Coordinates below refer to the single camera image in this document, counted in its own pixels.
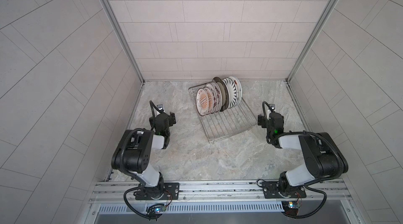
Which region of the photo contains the dark striped rim plate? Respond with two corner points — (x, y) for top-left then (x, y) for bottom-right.
(213, 77), (229, 112)

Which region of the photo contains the left green circuit board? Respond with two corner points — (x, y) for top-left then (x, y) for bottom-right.
(147, 204), (166, 216)

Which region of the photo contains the green circuit board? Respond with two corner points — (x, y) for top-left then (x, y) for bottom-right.
(147, 204), (166, 216)
(281, 201), (301, 216)

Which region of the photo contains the right green circuit board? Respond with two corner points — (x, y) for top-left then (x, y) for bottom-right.
(281, 201), (301, 216)

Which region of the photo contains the front orange sunburst plate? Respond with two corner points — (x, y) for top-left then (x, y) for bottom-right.
(196, 88), (209, 117)

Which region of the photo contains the white watermelon plate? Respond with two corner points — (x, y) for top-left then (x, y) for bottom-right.
(229, 76), (242, 106)

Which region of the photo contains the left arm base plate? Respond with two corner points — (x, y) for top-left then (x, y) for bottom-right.
(133, 183), (179, 200)

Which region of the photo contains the wire metal dish rack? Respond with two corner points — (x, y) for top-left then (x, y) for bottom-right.
(188, 80), (257, 143)

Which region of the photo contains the white blue radial plate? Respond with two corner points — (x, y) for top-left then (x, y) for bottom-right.
(223, 77), (239, 108)

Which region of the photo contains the aluminium front rail frame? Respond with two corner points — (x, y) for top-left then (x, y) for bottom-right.
(84, 178), (360, 224)

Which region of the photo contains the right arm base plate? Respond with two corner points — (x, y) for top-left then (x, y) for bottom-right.
(258, 181), (306, 199)

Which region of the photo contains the orange sunburst plate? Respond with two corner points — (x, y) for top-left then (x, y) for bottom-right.
(196, 88), (209, 117)
(204, 86), (214, 115)

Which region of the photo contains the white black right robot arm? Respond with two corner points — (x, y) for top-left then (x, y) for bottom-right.
(258, 112), (348, 198)

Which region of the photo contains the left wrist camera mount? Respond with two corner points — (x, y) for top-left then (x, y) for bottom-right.
(156, 104), (164, 113)

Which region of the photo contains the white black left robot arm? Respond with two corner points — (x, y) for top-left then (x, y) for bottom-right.
(111, 112), (176, 200)

